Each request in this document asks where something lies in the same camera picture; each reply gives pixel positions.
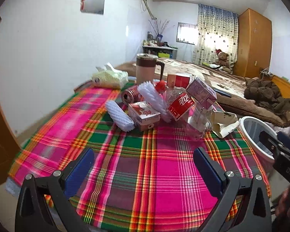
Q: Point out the red white medicine box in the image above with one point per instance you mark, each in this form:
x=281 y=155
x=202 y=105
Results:
x=179 y=80

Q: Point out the red soda can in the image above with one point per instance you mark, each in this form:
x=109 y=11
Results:
x=131 y=95

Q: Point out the purple white carton box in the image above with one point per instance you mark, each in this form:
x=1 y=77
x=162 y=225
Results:
x=202 y=92

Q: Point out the person's right hand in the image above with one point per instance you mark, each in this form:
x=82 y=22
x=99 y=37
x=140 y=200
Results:
x=283 y=207

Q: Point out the clear cola plastic bottle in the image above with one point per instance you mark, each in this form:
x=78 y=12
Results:
x=184 y=110

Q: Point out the dark blue phone case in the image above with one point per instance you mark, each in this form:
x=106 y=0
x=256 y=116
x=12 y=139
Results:
x=222 y=93

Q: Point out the white round trash bin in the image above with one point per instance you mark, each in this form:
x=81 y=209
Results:
x=251 y=128

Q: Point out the small red white carton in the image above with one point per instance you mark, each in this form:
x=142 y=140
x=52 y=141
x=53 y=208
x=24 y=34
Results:
x=144 y=115

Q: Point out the wall calendar poster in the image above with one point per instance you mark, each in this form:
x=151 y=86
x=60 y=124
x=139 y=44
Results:
x=92 y=6

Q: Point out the brown blanket bed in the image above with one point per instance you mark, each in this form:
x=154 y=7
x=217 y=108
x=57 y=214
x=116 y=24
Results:
x=232 y=84

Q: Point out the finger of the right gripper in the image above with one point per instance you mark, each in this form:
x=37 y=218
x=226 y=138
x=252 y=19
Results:
x=273 y=145
x=284 y=139

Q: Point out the patterned window curtain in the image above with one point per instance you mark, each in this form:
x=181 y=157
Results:
x=217 y=30

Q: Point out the pink green plaid tablecloth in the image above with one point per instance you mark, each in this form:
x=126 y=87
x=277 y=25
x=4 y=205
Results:
x=140 y=181

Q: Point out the crumpled beige paper bag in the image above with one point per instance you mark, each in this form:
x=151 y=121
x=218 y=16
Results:
x=223 y=123

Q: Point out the dark brown jacket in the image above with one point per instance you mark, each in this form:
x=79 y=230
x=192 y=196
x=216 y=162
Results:
x=267 y=95

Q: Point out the dried branches in vase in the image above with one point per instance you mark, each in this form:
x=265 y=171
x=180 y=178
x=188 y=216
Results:
x=159 y=27

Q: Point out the cluttered shelf desk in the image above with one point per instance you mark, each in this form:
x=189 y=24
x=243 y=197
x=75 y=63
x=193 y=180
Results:
x=162 y=50

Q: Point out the soft tissue pack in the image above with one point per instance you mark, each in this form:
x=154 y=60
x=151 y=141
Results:
x=109 y=77

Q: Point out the white brown lidded mug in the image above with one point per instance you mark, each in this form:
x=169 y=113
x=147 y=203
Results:
x=145 y=67

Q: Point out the brown teddy bear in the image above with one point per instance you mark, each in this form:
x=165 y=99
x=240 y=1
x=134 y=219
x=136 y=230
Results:
x=223 y=61

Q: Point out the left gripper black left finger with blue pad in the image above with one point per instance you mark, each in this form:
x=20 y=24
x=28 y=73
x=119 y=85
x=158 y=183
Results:
x=32 y=213

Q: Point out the long white foam net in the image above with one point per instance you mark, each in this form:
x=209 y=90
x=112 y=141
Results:
x=152 y=97

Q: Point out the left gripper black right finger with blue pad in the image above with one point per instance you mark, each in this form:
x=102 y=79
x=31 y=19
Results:
x=243 y=203

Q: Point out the wooden wardrobe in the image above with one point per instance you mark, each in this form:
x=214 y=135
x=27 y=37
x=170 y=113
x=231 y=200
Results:
x=254 y=44

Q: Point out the wooden bed headboard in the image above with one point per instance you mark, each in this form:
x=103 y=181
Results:
x=283 y=85

